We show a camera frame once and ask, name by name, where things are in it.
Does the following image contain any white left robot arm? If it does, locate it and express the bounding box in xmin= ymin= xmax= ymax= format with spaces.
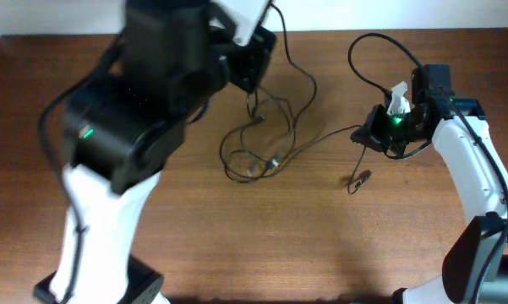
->
xmin=33 ymin=0 xmax=276 ymax=303

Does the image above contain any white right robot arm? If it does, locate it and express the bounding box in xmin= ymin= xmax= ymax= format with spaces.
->
xmin=351 ymin=64 xmax=508 ymax=303

